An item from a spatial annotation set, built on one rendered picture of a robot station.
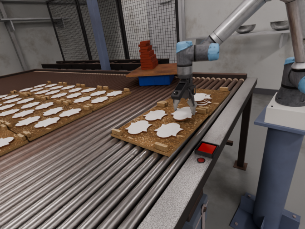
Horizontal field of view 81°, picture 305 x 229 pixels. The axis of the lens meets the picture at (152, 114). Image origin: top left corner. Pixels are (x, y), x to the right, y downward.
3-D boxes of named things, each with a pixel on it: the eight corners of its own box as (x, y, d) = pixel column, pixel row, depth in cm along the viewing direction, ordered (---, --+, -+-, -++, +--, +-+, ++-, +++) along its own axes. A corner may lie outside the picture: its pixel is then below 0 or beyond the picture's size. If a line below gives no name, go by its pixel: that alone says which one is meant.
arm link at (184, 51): (193, 41, 79) (174, 42, 82) (193, 66, 83) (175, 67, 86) (194, 40, 86) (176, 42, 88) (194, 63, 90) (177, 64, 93)
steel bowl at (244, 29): (258, 31, 319) (258, 23, 314) (252, 33, 297) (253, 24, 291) (237, 33, 341) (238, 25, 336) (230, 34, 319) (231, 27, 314)
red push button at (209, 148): (216, 148, 74) (216, 146, 73) (211, 157, 69) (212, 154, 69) (202, 145, 77) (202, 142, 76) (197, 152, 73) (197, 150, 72)
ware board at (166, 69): (184, 63, 201) (184, 62, 200) (179, 74, 157) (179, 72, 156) (141, 67, 214) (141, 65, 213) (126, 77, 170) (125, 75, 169)
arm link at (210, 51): (218, 40, 86) (194, 42, 89) (219, 43, 77) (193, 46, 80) (218, 57, 90) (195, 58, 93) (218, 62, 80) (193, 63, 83)
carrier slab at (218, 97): (229, 93, 130) (230, 91, 129) (209, 116, 100) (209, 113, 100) (185, 89, 149) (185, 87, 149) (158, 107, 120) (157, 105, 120)
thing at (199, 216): (210, 224, 70) (211, 190, 62) (196, 259, 60) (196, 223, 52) (184, 211, 76) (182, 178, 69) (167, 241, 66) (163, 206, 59)
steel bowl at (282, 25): (297, 28, 283) (300, 18, 278) (294, 29, 260) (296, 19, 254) (271, 30, 307) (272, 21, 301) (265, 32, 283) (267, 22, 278)
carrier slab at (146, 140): (208, 116, 100) (208, 113, 99) (169, 157, 71) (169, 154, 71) (157, 107, 120) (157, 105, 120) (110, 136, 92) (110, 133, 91)
